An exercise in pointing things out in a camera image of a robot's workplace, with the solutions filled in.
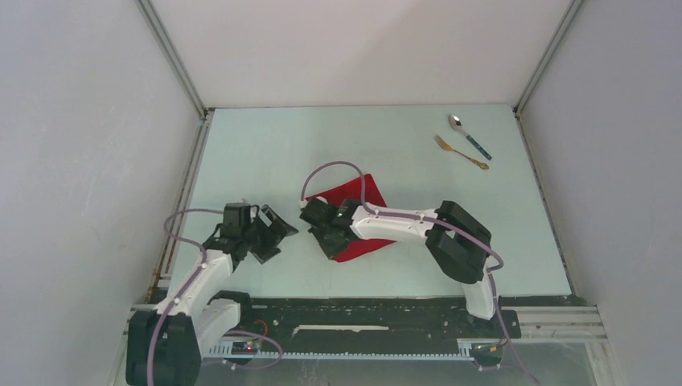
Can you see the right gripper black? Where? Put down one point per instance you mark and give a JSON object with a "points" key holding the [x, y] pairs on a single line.
{"points": [[331, 249]]}

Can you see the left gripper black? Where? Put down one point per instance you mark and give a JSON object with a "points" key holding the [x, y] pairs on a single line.
{"points": [[269, 249]]}

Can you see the red cloth napkin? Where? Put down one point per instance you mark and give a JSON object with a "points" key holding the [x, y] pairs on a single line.
{"points": [[365, 189]]}

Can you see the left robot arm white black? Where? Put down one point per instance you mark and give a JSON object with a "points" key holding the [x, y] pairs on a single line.
{"points": [[167, 343]]}

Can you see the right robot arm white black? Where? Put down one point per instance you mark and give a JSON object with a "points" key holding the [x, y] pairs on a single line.
{"points": [[459, 244]]}

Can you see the left corner aluminium profile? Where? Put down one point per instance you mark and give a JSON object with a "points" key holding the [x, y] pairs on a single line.
{"points": [[171, 54]]}

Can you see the corner aluminium profile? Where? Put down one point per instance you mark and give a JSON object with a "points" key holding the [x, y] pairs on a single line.
{"points": [[171, 54], [563, 29]]}

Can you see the gold fork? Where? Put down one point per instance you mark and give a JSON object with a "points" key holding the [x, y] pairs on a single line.
{"points": [[448, 148]]}

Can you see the right corner aluminium profile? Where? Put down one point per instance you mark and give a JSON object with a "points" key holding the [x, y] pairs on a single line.
{"points": [[563, 29]]}

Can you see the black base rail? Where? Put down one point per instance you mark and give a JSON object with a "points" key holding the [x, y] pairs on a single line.
{"points": [[374, 327]]}

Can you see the silver spoon blue handle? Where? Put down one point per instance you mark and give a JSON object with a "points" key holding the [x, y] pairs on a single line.
{"points": [[456, 124]]}

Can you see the aluminium frame rail front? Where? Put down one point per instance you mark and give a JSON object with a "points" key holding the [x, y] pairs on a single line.
{"points": [[560, 321]]}

